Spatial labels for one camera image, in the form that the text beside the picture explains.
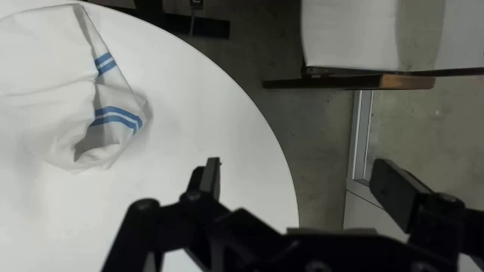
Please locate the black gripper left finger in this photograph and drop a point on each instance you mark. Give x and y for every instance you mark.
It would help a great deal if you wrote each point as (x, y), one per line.
(204, 181)

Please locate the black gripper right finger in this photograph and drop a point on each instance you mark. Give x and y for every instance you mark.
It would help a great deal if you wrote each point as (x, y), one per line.
(416, 208)

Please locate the white cloth with blue stripes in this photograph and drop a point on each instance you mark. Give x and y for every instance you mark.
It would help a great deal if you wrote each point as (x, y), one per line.
(62, 89)

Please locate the white panel on dark base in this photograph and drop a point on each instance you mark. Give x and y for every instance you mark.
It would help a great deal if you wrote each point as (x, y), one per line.
(387, 43)

